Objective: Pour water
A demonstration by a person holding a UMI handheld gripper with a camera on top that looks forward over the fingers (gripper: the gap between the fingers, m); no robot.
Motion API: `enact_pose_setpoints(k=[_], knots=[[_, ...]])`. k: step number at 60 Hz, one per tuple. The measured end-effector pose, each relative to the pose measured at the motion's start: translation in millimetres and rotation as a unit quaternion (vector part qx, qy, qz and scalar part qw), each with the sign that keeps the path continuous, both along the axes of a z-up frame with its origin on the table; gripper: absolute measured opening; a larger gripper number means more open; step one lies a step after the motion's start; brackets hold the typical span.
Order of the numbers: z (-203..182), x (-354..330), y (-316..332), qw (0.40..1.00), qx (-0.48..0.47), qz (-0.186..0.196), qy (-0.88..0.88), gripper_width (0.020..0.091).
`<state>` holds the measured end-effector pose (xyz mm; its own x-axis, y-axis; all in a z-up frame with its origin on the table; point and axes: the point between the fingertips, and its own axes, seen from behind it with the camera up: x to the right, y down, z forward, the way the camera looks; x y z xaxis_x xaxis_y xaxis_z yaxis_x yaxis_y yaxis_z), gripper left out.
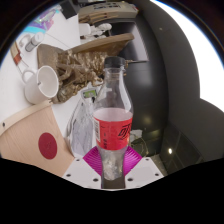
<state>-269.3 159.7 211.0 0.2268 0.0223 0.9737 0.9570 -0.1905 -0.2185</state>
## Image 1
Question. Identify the round ceiling spotlight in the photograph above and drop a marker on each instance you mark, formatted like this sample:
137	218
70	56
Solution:
170	151

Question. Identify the small paint jar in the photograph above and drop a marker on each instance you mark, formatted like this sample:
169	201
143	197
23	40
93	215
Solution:
33	41

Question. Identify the gold sculpture on wooden stand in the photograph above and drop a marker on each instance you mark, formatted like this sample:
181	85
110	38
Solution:
76	70

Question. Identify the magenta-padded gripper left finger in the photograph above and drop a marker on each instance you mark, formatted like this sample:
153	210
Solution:
78	173

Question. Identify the wooden easel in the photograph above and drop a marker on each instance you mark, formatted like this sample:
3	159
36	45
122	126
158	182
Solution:
100	16

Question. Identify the long ceiling light strip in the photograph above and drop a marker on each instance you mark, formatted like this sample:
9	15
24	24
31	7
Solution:
200	50

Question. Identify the green spray bottle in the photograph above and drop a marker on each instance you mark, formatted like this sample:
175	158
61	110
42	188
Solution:
89	94

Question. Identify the white chair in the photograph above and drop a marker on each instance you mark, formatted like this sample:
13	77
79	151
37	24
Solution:
85	29

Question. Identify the printed newspaper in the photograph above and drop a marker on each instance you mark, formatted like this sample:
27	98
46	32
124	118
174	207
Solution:
80	130

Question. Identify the white mug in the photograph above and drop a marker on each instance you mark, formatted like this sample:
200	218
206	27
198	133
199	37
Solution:
41	85

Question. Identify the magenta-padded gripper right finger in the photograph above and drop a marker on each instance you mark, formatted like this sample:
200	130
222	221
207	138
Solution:
146	173

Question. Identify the black wall screen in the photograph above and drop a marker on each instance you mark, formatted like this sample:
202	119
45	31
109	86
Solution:
133	43

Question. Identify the black case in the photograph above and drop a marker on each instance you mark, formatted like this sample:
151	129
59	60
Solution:
70	8

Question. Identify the light wooden board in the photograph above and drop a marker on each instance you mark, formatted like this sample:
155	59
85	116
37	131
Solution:
26	140

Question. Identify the white display board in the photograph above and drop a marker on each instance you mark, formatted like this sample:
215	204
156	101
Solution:
110	8

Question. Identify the white plaster bust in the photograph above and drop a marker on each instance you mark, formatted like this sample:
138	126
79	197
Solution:
98	32
104	26

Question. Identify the clear red-labelled drink bottle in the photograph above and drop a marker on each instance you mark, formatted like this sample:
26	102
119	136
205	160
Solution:
112	100

